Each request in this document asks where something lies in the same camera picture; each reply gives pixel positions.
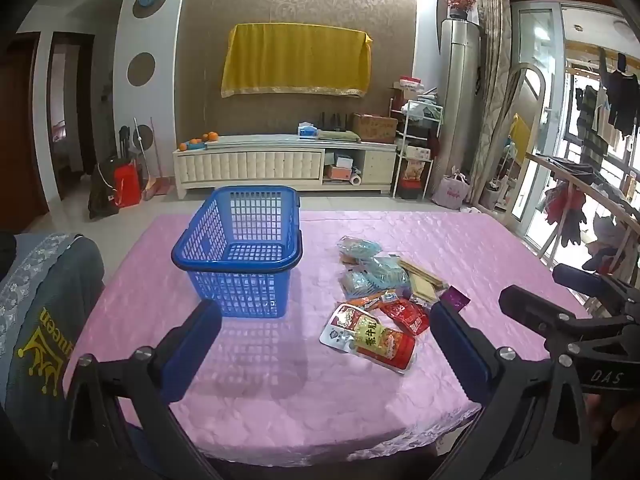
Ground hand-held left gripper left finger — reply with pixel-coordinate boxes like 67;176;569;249
65;299;223;480

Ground broom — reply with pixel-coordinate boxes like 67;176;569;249
141;117;171;202

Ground purple snack packet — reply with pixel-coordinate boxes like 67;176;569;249
440;286;471;311

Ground silver standing air conditioner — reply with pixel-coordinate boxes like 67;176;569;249
439;18;483;196

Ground blue plastic basket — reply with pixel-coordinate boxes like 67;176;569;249
171;185;303;320

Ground white TV cabinet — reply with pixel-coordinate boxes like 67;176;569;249
172;133;398;200

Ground yellow cloth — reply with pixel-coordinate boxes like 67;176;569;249
221;23;373;99

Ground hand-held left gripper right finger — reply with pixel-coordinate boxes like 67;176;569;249
429;301;593;480

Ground orange white snack packet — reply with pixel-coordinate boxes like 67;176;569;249
347;291;401;311

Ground pink quilted table cover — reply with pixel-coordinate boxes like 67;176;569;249
75;210;596;463

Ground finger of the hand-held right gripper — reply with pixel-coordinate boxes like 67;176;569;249
552;263;640;318
498;285;633;367

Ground brown wooden door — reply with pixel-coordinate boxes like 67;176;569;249
0;32;41;233

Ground patterned beige curtain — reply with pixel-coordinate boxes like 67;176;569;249
470;0;513;211

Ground red snack packet yellow label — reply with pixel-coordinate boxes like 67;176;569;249
320;302;417;375

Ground dark bag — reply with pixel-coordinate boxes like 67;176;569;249
88;157;121;220

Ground red flower vase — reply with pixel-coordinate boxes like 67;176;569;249
444;0;476;22

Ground red bag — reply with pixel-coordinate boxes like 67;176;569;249
113;161;142;208

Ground blue striped clear snack bag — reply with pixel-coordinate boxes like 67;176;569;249
341;256;412;298
336;236;383;266

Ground hanging dark clothes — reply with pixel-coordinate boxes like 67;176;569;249
575;52;640;161

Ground red hanging gloves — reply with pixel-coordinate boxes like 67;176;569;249
545;182;587;248

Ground white metal rack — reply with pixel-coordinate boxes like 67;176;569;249
390;87;443;200

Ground small red snack packet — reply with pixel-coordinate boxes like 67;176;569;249
379;296;432;337

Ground cardboard box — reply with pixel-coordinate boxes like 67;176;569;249
351;113;398;144

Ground wooden drying rack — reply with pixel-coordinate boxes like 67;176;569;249
527;152;640;281

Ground mop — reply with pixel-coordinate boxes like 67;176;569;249
131;117;151;181

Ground beige wafer packet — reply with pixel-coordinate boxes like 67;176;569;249
397;258;447;306

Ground arched floor mirror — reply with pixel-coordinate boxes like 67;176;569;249
500;62;546;221

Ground pink bag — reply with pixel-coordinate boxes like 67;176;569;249
432;167;472;209

